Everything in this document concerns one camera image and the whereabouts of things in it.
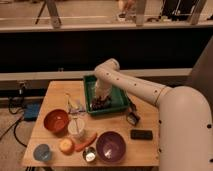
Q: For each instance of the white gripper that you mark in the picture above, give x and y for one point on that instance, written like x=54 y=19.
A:
x=102 y=93

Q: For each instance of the dark purple grape bunch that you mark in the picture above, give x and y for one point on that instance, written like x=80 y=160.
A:
x=98 y=103

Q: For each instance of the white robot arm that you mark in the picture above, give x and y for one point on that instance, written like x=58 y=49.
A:
x=186 y=122

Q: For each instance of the clear plastic cup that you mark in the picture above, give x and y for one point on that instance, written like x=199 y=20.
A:
x=76 y=127

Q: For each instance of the small metal cup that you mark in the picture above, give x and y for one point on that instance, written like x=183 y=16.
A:
x=89 y=154

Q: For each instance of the blue cup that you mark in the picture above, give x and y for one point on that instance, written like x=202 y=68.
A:
x=42 y=153

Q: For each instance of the green plastic tray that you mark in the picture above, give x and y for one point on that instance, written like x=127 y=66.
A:
x=119 y=100

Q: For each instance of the clear plastic bag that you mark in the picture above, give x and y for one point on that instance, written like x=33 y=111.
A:
x=74 y=106

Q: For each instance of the black binder clip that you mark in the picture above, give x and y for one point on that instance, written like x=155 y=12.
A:
x=132 y=118

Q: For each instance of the red bowl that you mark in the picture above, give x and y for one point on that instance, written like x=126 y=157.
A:
x=56 y=121

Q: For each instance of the purple bowl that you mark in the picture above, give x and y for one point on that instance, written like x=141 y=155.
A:
x=111 y=147

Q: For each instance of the wooden table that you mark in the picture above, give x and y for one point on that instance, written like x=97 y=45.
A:
x=138 y=153

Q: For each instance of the orange carrot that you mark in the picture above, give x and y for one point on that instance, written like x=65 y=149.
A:
x=86 y=143

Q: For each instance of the yellow orange fruit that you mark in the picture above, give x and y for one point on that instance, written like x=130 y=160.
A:
x=66 y=146

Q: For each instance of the blue box on floor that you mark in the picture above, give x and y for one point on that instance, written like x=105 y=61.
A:
x=31 y=112

